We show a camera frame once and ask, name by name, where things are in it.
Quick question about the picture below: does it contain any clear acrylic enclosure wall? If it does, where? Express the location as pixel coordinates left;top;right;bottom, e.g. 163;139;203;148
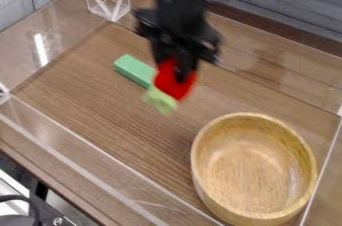
0;83;217;226

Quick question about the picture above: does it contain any green rectangular block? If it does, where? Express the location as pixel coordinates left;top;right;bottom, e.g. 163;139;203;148
112;54;155;89

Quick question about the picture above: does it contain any black metal table frame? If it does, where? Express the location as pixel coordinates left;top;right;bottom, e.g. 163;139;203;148
0;151;91;226

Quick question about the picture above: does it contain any black cable bottom left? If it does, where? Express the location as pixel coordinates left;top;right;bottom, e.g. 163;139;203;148
0;194;39;226

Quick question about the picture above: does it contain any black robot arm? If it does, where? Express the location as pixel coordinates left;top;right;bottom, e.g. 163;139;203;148
134;0;222;83

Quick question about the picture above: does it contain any clear acrylic corner bracket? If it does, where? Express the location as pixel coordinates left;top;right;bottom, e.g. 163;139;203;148
86;0;131;22

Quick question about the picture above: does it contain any wooden bowl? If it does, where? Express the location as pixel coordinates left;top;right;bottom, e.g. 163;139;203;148
191;112;318;226

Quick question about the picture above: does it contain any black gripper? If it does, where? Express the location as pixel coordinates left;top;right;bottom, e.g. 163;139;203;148
134;0;222;83

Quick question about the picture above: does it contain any red plush tomato green stem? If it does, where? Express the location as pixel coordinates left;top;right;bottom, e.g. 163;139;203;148
144;58;198;114

